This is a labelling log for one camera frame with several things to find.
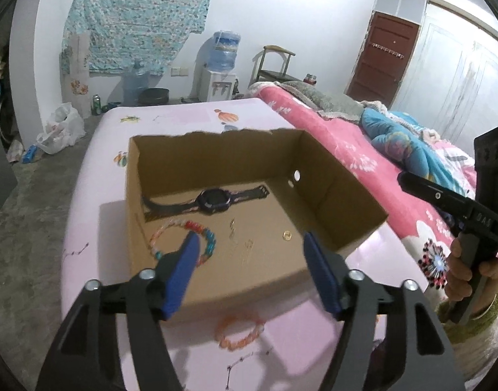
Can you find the brown cardboard box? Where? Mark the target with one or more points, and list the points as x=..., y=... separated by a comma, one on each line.
x=273, y=216

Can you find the grey blanket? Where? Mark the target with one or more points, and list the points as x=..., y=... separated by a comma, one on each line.
x=330, y=102

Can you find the blue floral quilt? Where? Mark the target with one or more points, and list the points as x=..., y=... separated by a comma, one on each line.
x=411, y=146

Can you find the person's right forearm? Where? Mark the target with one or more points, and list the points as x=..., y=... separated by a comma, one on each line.
x=487, y=326

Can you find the white plastic bag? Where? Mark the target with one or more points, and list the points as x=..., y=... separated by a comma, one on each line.
x=61, y=128

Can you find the wooden chair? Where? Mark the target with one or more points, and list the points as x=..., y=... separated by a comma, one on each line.
x=273, y=75

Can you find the brown door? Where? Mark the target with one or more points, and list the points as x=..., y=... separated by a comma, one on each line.
x=383, y=57

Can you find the wall socket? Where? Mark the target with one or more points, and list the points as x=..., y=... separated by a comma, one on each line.
x=180, y=71

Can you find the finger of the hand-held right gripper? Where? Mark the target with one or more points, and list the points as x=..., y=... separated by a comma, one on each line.
x=436, y=195

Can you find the clear water bottle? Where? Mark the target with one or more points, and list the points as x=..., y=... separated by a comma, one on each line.
x=135, y=85

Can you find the white wardrobe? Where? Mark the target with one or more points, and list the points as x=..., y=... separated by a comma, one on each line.
x=456, y=73

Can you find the door hook rack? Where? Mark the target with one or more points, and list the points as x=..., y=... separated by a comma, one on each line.
x=386, y=51

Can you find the pink printed table cover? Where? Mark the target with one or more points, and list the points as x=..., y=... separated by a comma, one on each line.
x=171, y=116

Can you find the teal floral curtain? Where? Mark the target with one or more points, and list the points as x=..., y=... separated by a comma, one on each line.
x=143, y=16

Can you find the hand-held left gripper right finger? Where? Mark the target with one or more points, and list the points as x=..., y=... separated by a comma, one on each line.
x=320, y=273

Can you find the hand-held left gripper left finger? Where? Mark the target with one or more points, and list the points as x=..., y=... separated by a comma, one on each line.
x=181, y=277

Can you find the blue water dispenser bottle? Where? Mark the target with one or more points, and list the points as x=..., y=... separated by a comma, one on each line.
x=223, y=51

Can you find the blue packet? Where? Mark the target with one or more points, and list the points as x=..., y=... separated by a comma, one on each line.
x=30, y=154

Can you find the person's right hand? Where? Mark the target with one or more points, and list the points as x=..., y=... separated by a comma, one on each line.
x=454, y=277

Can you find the pink floral blanket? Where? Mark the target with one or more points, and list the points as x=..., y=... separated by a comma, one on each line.
x=334, y=142

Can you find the white water dispenser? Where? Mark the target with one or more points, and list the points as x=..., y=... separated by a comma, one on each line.
x=216, y=85

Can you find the black basin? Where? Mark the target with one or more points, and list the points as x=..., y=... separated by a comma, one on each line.
x=154, y=97

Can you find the green can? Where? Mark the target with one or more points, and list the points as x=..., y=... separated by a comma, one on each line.
x=96, y=105

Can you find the dark blue smartwatch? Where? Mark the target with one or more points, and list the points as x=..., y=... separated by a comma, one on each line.
x=210, y=201

